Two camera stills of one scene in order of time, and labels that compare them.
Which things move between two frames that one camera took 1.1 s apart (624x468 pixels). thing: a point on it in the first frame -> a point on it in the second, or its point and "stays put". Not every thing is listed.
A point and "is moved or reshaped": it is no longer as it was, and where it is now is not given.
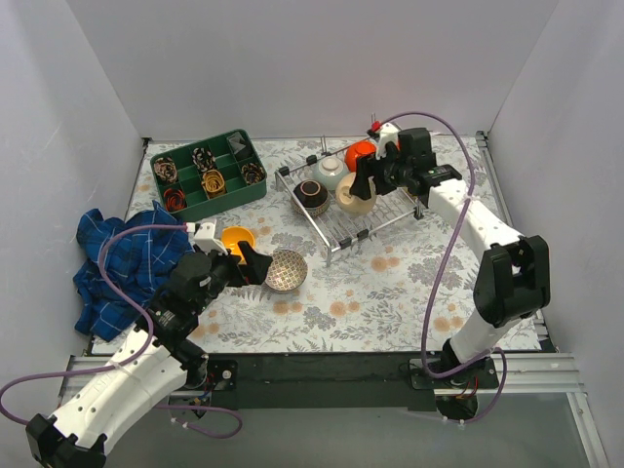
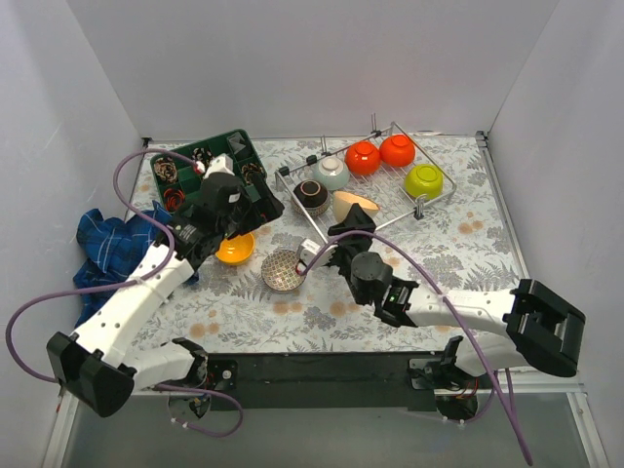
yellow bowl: [232, 235] stays put
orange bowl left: [357, 149] stays put
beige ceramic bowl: [350, 204] is moved or reshaped
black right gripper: [378, 171] -> [349, 235]
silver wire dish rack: [329, 192] stays put
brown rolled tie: [165, 169] stays put
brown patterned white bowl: [288, 270] stays put
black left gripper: [237, 269] -> [251, 205]
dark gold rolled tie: [253, 173] stays put
